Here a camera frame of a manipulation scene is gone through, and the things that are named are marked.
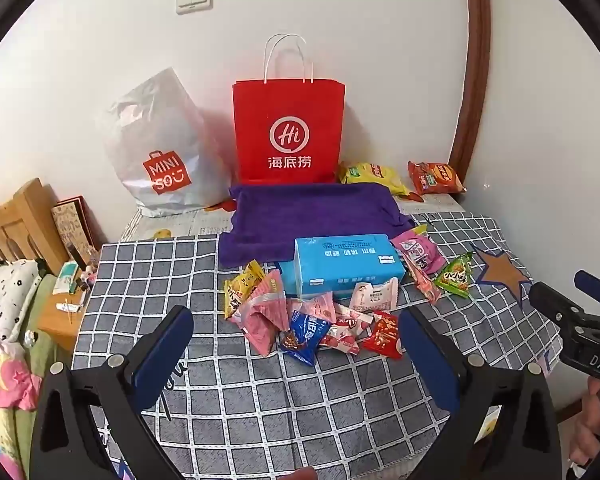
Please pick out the red snack packet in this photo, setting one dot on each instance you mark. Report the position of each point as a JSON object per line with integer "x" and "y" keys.
{"x": 385, "y": 335}

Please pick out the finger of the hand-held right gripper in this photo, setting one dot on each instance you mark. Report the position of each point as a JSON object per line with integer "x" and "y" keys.
{"x": 597, "y": 287}
{"x": 560, "y": 312}

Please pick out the pink strawberry snack packet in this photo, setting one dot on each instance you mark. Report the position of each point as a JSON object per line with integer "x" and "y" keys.
{"x": 347, "y": 332}

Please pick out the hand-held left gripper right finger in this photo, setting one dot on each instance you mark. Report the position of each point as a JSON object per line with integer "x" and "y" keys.
{"x": 432, "y": 360}

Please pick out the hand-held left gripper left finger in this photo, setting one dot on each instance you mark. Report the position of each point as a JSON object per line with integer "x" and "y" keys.
{"x": 162, "y": 355}

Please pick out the wooden bedside table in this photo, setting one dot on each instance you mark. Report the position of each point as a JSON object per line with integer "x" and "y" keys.
{"x": 60, "y": 322}

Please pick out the grey checked tablecloth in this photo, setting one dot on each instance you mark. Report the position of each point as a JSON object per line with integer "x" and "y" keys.
{"x": 280, "y": 410}

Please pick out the wooden bed headboard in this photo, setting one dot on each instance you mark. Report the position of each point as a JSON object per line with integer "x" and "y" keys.
{"x": 15, "y": 225}

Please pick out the red paper bag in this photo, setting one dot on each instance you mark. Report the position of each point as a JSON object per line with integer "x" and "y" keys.
{"x": 287, "y": 110}

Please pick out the pale pink snack packet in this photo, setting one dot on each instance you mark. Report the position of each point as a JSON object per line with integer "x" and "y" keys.
{"x": 315, "y": 310}

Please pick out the yellow snack packet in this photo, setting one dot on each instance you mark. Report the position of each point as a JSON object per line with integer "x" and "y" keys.
{"x": 242, "y": 287}

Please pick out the yellow chips bag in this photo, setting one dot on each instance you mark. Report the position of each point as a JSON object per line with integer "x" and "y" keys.
{"x": 372, "y": 176}

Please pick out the white black-spotted plush toy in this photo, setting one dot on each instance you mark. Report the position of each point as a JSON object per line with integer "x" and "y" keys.
{"x": 7, "y": 285}

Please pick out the purple towel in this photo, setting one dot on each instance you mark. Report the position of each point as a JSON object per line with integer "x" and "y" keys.
{"x": 305, "y": 210}

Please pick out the blue tissue box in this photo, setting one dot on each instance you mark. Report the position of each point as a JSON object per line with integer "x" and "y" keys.
{"x": 345, "y": 260}

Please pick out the person's left hand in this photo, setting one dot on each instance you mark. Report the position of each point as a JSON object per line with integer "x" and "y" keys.
{"x": 300, "y": 475}

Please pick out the white green tube box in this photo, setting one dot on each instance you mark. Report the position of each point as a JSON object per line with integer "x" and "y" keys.
{"x": 66, "y": 276}

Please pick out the small red wrapper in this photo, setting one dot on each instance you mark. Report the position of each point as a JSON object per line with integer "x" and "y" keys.
{"x": 411, "y": 197}

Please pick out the brown patterned box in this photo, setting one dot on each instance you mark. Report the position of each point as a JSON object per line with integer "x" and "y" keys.
{"x": 72, "y": 227}

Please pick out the white pink snack packet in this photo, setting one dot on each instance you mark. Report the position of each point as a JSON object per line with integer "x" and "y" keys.
{"x": 375, "y": 297}

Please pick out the person's right hand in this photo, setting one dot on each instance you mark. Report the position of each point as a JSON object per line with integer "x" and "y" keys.
{"x": 597, "y": 425}

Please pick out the brown wooden door frame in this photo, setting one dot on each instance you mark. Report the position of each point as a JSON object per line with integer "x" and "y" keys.
{"x": 472, "y": 60}

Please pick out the magenta snack packet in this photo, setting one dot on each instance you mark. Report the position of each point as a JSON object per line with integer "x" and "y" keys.
{"x": 420, "y": 252}

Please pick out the pink triangular snack packet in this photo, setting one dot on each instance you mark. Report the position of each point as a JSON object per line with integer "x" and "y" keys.
{"x": 265, "y": 315}

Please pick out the long red candy packet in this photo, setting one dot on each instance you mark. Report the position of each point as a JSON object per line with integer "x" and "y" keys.
{"x": 425, "y": 285}

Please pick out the blue snack packet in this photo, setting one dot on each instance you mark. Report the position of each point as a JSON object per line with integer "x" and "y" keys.
{"x": 305, "y": 335}

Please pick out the green snack packet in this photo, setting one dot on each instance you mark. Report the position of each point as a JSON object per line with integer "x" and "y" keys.
{"x": 455, "y": 275}

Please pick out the pink star cloth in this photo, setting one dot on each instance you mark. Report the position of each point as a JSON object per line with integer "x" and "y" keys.
{"x": 12, "y": 377}

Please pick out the white plastic shopping bag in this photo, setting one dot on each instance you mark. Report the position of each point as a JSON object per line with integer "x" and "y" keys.
{"x": 155, "y": 130}

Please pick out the orange chips bag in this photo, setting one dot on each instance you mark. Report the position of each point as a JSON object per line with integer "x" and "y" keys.
{"x": 435, "y": 177}

